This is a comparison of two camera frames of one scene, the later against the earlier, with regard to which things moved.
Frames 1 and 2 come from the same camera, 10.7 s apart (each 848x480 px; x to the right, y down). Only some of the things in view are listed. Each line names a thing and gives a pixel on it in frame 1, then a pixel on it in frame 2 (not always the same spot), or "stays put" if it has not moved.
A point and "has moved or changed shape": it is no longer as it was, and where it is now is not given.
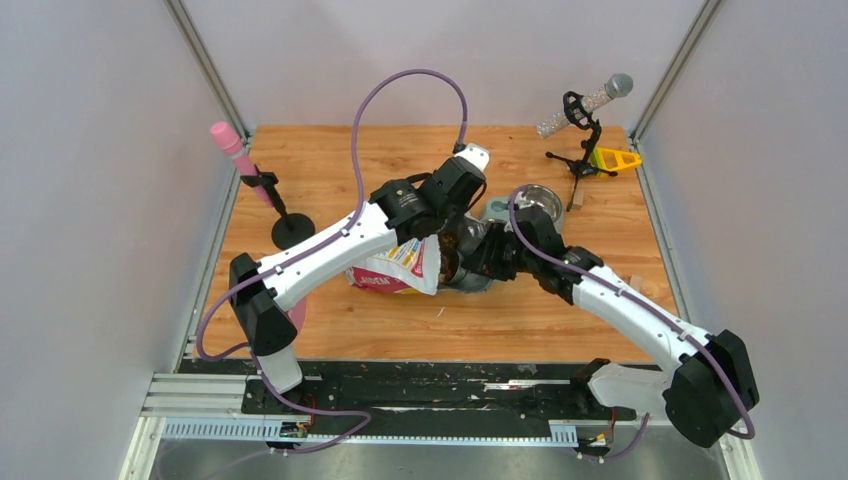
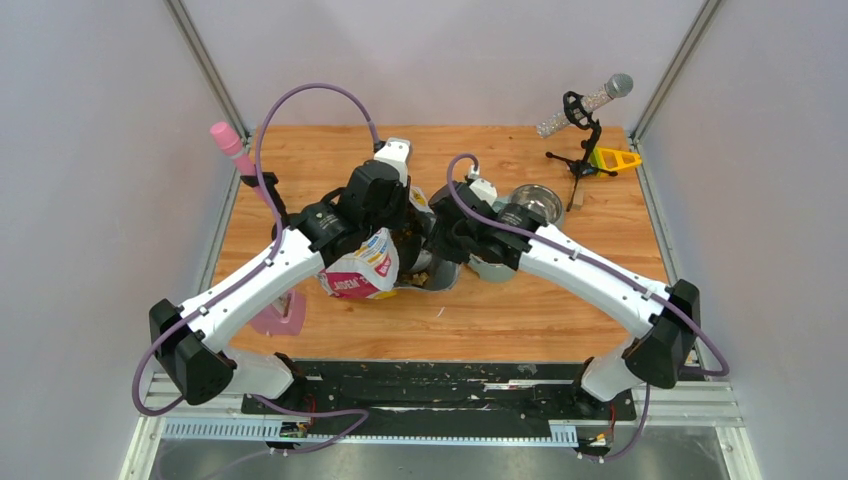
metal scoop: (453, 243) has moved or changed shape
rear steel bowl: (539, 195) stays put
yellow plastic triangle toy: (607, 159) stays put
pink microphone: (231, 145) stays put
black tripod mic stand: (582, 116) stays put
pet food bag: (413, 266) has moved or changed shape
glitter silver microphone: (616, 87) stays put
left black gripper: (464, 210) -> (403, 194)
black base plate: (363, 392) stays put
